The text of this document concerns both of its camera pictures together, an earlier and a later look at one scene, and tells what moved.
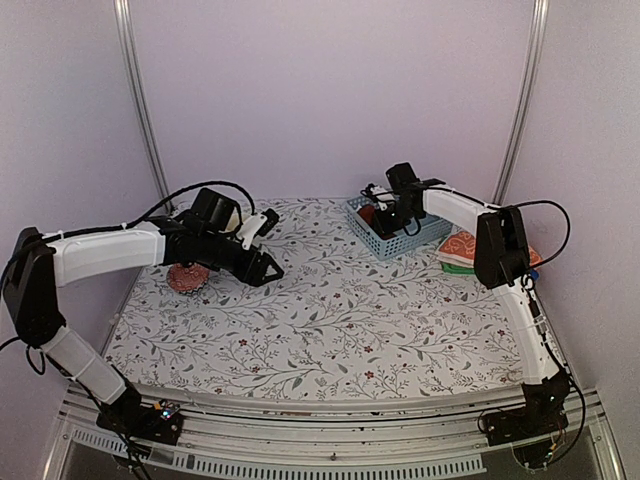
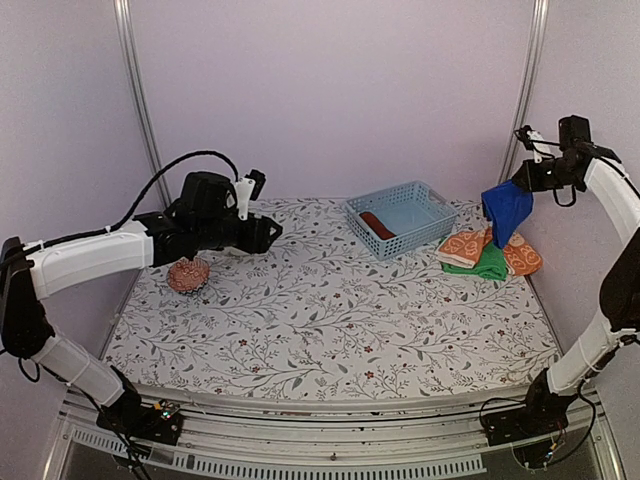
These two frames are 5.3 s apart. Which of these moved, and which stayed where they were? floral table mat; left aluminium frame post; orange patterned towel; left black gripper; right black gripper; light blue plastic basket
Moved: left black gripper; right black gripper
Stayed: orange patterned towel; light blue plastic basket; left aluminium frame post; floral table mat
